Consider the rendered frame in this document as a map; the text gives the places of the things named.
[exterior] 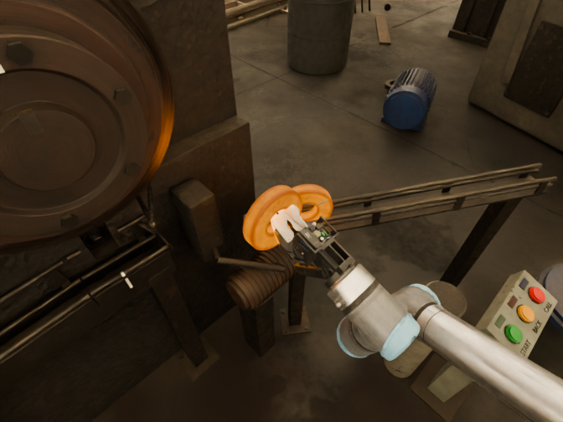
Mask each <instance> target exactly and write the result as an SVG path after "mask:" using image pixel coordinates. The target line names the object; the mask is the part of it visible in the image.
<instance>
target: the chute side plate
mask: <svg viewBox="0 0 563 422"><path fill-rule="evenodd" d="M168 267H169V268H170V270H171V272H172V273H173V272H174V271H175V270H176V267H175V264H174V263H173V259H172V257H171V255H170V253H169V251H168V250H166V251H165V252H163V253H162V254H160V255H159V256H158V257H156V258H154V259H152V260H150V261H149V262H147V263H146V264H145V265H143V266H141V267H140V268H138V269H136V270H134V271H133V272H132V273H130V274H129V275H127V276H125V277H123V278H122V279H120V280H119V281H117V282H116V283H114V284H113V285H111V286H109V287H108V288H106V289H105V290H103V291H101V292H100V293H98V294H97V295H95V296H94V298H95V299H96V301H97V302H98V303H99V304H100V305H99V304H98V303H97V302H95V301H94V300H93V299H92V298H90V299H89V300H88V301H86V302H85V303H83V304H82V305H81V306H79V307H78V308H76V309H75V310H73V311H72V312H71V313H69V314H68V315H66V316H65V317H63V318H62V319H60V320H59V321H57V322H56V323H55V324H54V325H52V326H51V327H49V328H48V329H46V330H45V331H43V332H42V333H40V334H39V335H38V336H37V337H35V338H34V339H32V340H31V341H29V342H28V343H26V344H25V345H23V346H22V347H21V348H20V349H18V350H17V351H15V352H14V353H12V354H11V355H9V356H8V357H6V358H5V359H3V360H2V361H1V362H0V395H1V394H3V393H5V392H6V391H7V390H9V389H10V388H11V387H12V386H13V385H15V384H16V383H18V382H19V381H20V380H22V379H23V378H25V377H26V376H27V375H29V374H30V373H32V372H33V371H34V370H35V369H36V368H38V367H39V366H41V365H42V364H43V363H45V362H46V361H48V360H49V359H50V358H52V357H53V356H54V355H55V354H56V353H58V352H60V351H61V350H62V349H64V348H65V347H67V346H68V345H69V344H71V343H72V342H73V341H74V340H75V339H77V338H78V337H80V336H81V335H82V334H84V333H85V332H87V331H88V330H90V329H91V328H92V327H93V326H94V325H96V324H97V323H98V322H100V321H101V320H103V319H104V318H105V317H107V316H108V315H110V314H111V313H112V312H114V311H115V310H117V309H118V308H120V307H121V306H123V305H125V304H126V303H128V302H129V301H130V300H132V299H133V298H135V297H136V296H138V295H140V294H141V293H143V292H144V291H145V290H147V289H148V288H150V287H151V284H150V283H149V281H148V280H149V279H151V278H152V277H154V276H155V275H156V274H158V273H159V272H161V271H163V270H165V269H166V268H168ZM126 278H127V279H128V280H129V281H130V283H131V284H132V286H133V287H132V288H130V286H129V285H128V284H127V282H126V281H125V279H126Z"/></svg>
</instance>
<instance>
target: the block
mask: <svg viewBox="0 0 563 422"><path fill-rule="evenodd" d="M171 195H172V198H173V202H174V205H175V208H176V210H177V213H178V217H179V220H180V223H181V225H182V228H183V232H184V234H185V237H186V240H187V242H188V245H189V247H190V248H191V249H192V250H193V251H194V253H195V254H196V255H197V256H198V257H199V258H200V259H201V260H202V261H203V262H205V263H206V262H209V261H210V260H212V259H213V258H214V257H213V255H212V249H213V248H218V249H219V253H222V252H223V251H224V250H225V242H224V238H223V234H222V229H221V225H220V217H219V213H218V209H217V204H216V201H215V196H214V194H213V193H212V192H211V191H209V190H208V189H207V188H206V187H205V186H204V185H203V184H202V183H201V182H200V181H198V180H197V179H196V178H191V179H189V180H188V181H186V182H184V183H182V184H180V185H178V186H177V187H175V188H173V189H172V190H171Z"/></svg>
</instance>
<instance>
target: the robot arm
mask: <svg viewBox="0 0 563 422"><path fill-rule="evenodd" d="M323 221H324V222H325V223H326V224H327V225H328V226H329V227H330V228H331V229H332V230H333V231H332V232H331V233H330V232H329V231H328V230H327V229H326V228H325V227H324V226H323V225H322V223H323ZM317 222H318V223H319V224H317V223H316V222H312V223H309V222H307V221H304V220H302V219H301V217H300V213H299V209H298V207H297V206H295V205H291V206H290V207H289V208H287V209H282V210H280V211H278V212H277V213H276V214H275V215H274V216H273V217H272V218H271V226H272V228H273V230H274V234H275V236H276V241H277V243H278V245H279V247H280V248H281V250H282V251H283V252H284V253H285V254H286V255H288V256H289V257H290V259H291V260H293V259H294V260H295V261H297V263H296V264H295V265H294V266H295V267H296V269H297V272H298V274H299V275H307V276H311V277H316V278H320V279H324V280H326V279H327V278H330V279H329V280H328V281H327V282H326V283H325V284H324V285H325V286H326V287H327V288H328V289H330V288H331V289H332V290H331V291H330V292H329V293H328V296H329V297H330V298H331V299H332V300H333V302H334V303H335V304H336V307H339V308H340V309H341V310H342V312H343V313H344V314H345V315H346V317H345V318H344V319H343V320H342V321H341V322H340V323H339V325H338V329H337V339H338V344H339V346H340V347H341V348H342V349H343V350H344V351H345V352H346V353H347V354H348V355H350V356H352V357H355V358H365V357H367V356H369V355H370V354H372V353H377V352H380V355H381V356H382V357H383V358H385V359H386V360H389V361H391V360H393V359H395V358H397V357H398V356H399V355H401V354H402V353H403V352H404V351H405V350H406V349H407V348H408V347H409V346H410V345H411V343H412V342H413V341H414V340H415V338H416V339H417V340H418V341H420V342H424V343H425V344H426V345H427V346H428V347H430V348H431V349H432V350H434V351H435V352H436V353H438V354H439V355H441V356H442V357H443V358H445V359H446V360H447V361H448V362H449V363H451V364H452V365H453V366H455V367H456V368H458V369H459V370H460V371H462V372H463V373H465V374H466V375H467V376H468V377H469V378H471V379H472V380H473V381H475V382H476V383H478V384H479V385H480V386H482V387H483V388H484V389H486V390H487V391H489V393H491V394H492V395H493V396H495V397H496V398H497V399H499V400H500V401H502V402H503V403H504V404H506V405H507V406H509V407H510V408H511V409H512V410H513V411H515V412H516V413H517V414H519V415H520V416H522V417H523V418H524V419H526V420H527V421H529V422H563V379H561V378H559V377H557V376H555V375H554V374H553V373H551V372H549V371H547V370H546V369H544V368H542V367H541V366H539V365H538V364H536V363H534V362H532V361H530V360H529V359H528V358H526V357H524V356H522V355H521V354H519V353H517V352H515V351H514V350H513V349H511V348H509V347H507V346H505V345H504V344H502V343H501V342H499V341H497V340H495V339H494V338H492V337H490V336H489V335H487V334H486V333H484V332H482V331H480V330H478V329H477V328H476V327H474V326H472V325H470V324H469V323H467V322H465V321H464V320H462V319H461V318H459V317H457V316H455V315H453V314H452V313H451V312H449V311H447V310H445V309H444V308H443V307H442V306H441V303H440V302H439V300H438V298H437V296H436V295H435V293H434V292H432V291H431V290H430V289H429V288H428V287H426V286H424V285H420V284H413V285H410V286H405V287H403V288H401V289H400V290H399V291H397V292H395V293H393V294H390V293H389V292H388V291H387V290H386V289H385V288H384V287H383V286H382V285H381V284H379V282H378V281H377V280H376V279H375V278H374V277H373V276H372V275H371V274H370V273H369V272H368V271H367V270H366V269H365V268H364V267H363V266H362V265H361V264H357V265H356V266H355V267H354V262H355V261H356V260H355V259H354V258H353V257H352V256H351V255H350V254H349V253H348V252H347V251H346V250H345V249H344V248H343V247H342V246H341V245H340V244H339V243H338V242H337V241H336V240H335V239H336V238H337V237H338V235H339V233H338V232H337V231H336V230H335V229H334V228H333V227H332V226H331V225H330V224H329V223H328V222H327V221H326V220H325V219H324V218H323V217H322V215H321V216H320V217H319V219H318V221H317ZM287 225H289V226H290V228H291V229H289V228H288V226H287ZM323 228H324V229H325V230H326V231H327V232H328V234H327V233H326V232H325V231H324V230H323ZM294 234H295V236H294Z"/></svg>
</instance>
